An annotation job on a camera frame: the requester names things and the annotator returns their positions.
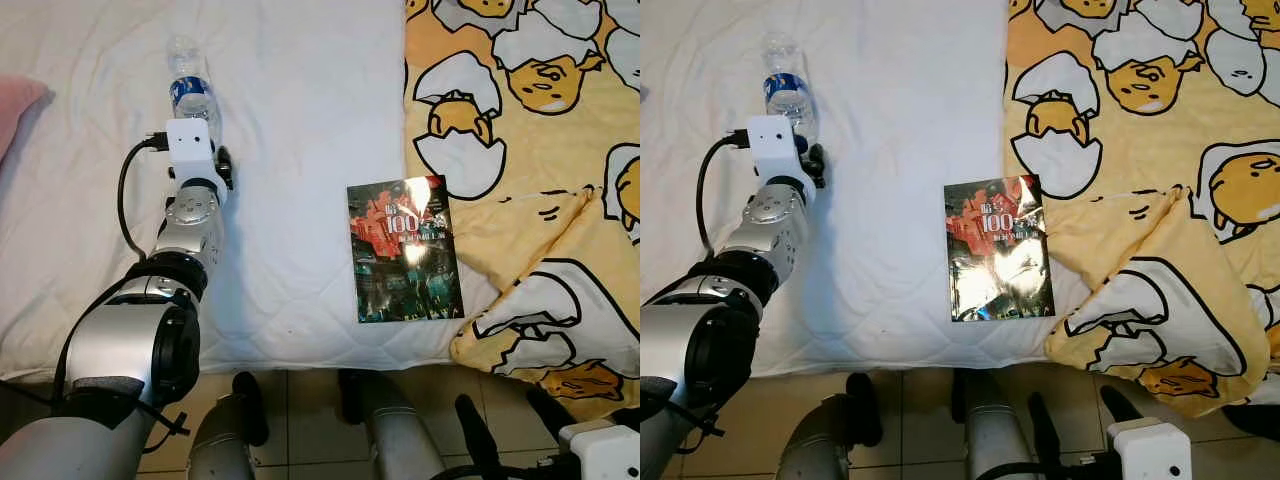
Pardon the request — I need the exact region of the dark glossy book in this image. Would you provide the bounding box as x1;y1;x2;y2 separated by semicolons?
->
943;174;1057;323
346;174;465;325

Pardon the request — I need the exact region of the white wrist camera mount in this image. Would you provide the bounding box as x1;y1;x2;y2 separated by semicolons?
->
748;114;803;183
558;420;641;480
1108;418;1193;480
166;118;219;183

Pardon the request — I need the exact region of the white quilted bed cover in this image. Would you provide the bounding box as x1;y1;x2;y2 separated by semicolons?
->
0;0;501;381
640;0;1091;379

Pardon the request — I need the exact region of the pink pillow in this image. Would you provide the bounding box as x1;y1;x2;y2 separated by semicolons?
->
0;75;53;166

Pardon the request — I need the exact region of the yellow cartoon egg blanket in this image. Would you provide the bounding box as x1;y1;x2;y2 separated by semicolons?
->
1003;0;1280;419
403;0;641;411

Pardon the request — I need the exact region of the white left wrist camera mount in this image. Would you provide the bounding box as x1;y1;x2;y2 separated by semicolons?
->
166;118;219;183
748;114;803;183

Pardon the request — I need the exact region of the clear plastic water bottle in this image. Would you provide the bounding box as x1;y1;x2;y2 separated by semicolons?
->
760;32;821;146
165;35;223;151

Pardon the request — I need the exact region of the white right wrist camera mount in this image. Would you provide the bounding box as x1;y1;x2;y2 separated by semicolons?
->
558;420;641;480
1108;418;1193;480

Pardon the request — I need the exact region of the grey left robot leg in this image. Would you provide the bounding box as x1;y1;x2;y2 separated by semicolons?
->
188;372;271;480
778;372;883;480

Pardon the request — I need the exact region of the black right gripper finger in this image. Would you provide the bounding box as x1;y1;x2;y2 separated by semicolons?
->
455;395;506;480
1030;392;1076;480
1100;385;1146;425
526;386;576;443

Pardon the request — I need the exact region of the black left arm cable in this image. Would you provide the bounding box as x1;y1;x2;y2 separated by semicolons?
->
697;128;753;259
117;132;171;261

